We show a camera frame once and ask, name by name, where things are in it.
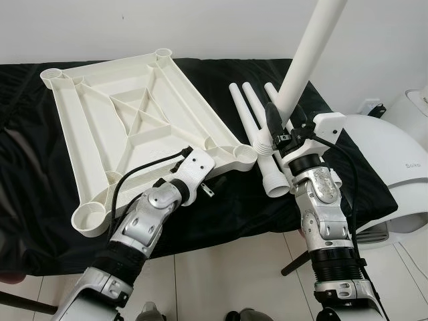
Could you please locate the white plastic table top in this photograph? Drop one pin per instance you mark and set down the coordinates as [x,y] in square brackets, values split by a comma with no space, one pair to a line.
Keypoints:
[114,114]

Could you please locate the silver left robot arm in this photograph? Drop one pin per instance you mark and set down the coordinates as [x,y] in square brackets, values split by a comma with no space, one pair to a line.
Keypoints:
[144,227]

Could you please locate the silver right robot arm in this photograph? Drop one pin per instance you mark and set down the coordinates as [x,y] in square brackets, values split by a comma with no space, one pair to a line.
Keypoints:
[328,214]

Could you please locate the black padded bed cover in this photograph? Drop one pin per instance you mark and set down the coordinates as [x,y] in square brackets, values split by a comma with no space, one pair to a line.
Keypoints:
[221,214]

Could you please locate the white dome appliance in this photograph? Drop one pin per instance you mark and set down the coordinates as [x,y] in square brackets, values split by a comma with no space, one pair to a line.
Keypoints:
[388,144]

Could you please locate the black metal bed leg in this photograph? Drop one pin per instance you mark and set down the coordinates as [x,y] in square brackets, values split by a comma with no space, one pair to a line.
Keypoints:
[27,304]
[297,266]

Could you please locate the grey right robot foot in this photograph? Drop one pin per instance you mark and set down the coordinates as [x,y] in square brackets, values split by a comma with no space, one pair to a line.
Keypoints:
[251,314]

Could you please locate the grey robot foot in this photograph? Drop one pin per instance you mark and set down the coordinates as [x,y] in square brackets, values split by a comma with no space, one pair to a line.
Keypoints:
[150,313]
[251,314]

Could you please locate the grey left robot foot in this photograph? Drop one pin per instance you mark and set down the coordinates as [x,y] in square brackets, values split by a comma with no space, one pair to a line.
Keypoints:
[150,313]

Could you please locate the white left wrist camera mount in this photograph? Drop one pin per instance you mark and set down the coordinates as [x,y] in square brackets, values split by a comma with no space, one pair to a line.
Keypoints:
[194,170]

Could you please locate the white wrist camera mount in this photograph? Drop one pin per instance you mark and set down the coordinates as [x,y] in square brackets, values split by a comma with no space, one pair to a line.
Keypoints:
[328,127]
[194,170]

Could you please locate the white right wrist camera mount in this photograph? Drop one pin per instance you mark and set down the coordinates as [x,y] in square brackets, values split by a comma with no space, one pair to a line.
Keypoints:
[328,127]

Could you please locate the wall socket black plug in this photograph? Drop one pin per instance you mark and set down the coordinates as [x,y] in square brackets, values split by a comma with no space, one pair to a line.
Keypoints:
[373,108]

